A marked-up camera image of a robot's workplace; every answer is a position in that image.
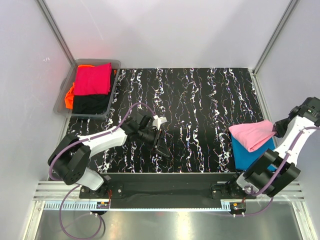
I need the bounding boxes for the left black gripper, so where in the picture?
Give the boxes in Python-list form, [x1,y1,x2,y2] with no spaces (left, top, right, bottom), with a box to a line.
[138,127,170,157]

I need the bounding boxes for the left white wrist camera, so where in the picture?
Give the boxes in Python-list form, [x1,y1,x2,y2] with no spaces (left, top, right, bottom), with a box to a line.
[152,115,167,130]

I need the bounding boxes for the white slotted cable duct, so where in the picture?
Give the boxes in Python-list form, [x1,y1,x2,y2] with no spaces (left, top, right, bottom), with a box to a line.
[44,200,231,212]

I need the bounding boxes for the purple cable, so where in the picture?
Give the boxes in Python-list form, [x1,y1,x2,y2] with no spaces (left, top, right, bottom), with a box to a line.
[234,126,320,217]
[47,101,157,240]

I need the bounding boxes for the black marbled table mat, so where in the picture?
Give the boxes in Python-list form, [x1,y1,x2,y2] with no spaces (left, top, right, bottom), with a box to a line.
[66,68,263,173]

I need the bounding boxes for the magenta folded t shirt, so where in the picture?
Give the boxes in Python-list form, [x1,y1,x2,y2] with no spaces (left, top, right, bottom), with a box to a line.
[73,63,112,96]

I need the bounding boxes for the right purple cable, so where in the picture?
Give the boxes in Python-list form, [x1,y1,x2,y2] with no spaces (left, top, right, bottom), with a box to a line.
[234,126,320,217]

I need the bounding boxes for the blue folded t shirt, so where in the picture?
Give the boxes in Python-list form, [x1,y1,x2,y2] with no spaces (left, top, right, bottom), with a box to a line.
[231,135,275,171]

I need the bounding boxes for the orange t shirt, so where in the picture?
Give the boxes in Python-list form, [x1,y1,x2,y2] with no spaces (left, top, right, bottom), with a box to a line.
[63,64,117,110]

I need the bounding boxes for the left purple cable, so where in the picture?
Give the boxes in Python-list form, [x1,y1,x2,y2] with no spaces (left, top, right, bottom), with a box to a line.
[47,101,157,240]

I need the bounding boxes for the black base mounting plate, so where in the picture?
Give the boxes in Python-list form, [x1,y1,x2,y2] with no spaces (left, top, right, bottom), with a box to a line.
[78,172,257,210]

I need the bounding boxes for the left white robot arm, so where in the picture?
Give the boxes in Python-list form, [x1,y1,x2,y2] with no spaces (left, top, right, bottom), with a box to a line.
[48,114,170,198]

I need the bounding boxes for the clear plastic bin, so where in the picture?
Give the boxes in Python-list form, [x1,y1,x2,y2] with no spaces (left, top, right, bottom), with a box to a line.
[53,58,121,119]

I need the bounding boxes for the pink t shirt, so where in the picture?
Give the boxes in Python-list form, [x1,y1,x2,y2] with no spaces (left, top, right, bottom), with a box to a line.
[229,120,276,153]

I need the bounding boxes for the black t shirt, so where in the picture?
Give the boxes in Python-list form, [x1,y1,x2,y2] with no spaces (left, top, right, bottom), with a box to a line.
[71,69,118,116]

